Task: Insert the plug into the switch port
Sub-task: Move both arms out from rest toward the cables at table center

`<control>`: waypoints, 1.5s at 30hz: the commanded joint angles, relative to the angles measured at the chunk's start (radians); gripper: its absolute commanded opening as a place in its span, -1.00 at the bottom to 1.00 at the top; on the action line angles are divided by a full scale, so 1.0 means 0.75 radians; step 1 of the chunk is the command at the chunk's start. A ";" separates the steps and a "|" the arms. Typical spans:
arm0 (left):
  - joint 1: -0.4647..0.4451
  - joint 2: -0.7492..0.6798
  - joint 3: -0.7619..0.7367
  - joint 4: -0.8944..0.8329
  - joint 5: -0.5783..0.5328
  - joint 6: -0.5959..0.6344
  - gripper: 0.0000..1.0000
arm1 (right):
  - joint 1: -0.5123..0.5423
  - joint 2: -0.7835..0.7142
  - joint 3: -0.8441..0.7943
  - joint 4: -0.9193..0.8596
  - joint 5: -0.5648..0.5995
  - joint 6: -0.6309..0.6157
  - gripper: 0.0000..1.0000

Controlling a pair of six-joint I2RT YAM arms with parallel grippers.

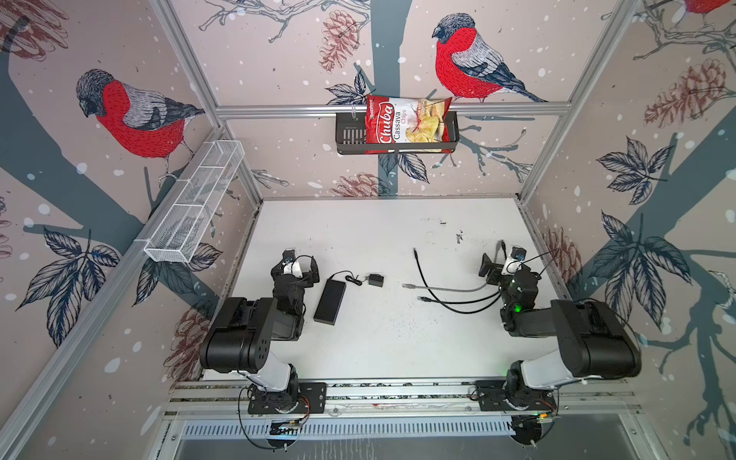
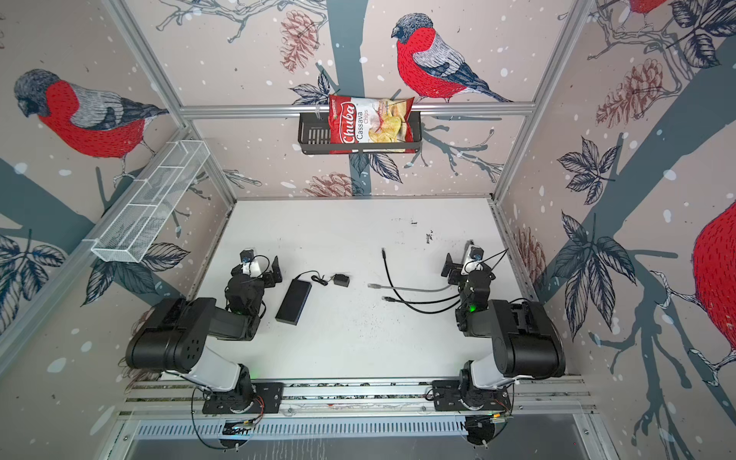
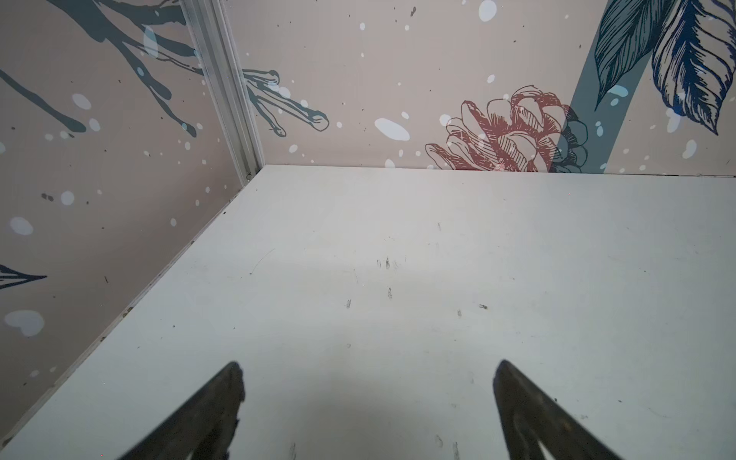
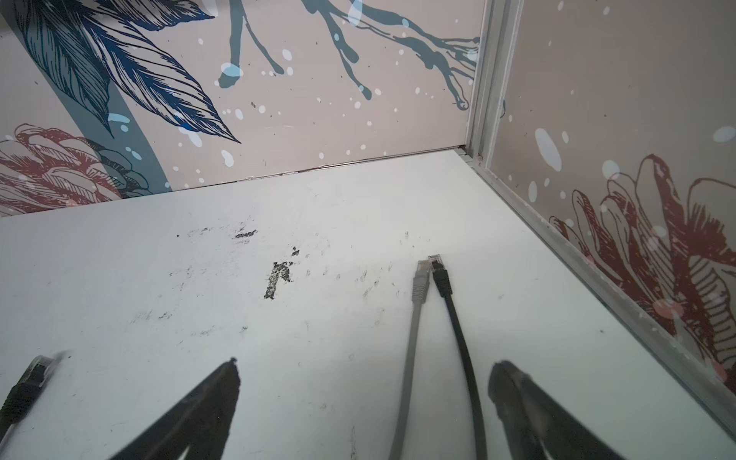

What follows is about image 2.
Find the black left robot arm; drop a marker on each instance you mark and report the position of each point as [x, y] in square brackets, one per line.
[173, 338]

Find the aluminium mounting rail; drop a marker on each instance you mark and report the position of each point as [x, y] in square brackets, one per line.
[365, 397]

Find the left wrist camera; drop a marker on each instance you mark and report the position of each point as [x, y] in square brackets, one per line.
[252, 264]

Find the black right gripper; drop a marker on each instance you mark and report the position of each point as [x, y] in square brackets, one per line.
[455, 271]

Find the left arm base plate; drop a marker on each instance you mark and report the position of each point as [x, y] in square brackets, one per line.
[257, 398]

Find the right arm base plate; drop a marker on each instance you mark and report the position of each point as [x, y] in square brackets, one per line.
[452, 395]

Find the black network switch box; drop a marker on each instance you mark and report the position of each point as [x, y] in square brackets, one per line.
[294, 302]

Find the black wall basket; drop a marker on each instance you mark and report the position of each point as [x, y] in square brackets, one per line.
[314, 137]

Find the red cassava chips bag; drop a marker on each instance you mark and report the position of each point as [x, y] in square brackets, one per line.
[372, 121]

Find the white wire mesh shelf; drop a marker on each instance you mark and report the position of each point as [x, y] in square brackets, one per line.
[155, 196]

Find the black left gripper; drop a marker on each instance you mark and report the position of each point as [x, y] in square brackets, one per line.
[276, 277]

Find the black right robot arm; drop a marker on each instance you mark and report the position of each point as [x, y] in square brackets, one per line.
[524, 343]

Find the black power adapter with cord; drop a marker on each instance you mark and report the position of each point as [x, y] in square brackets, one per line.
[341, 280]

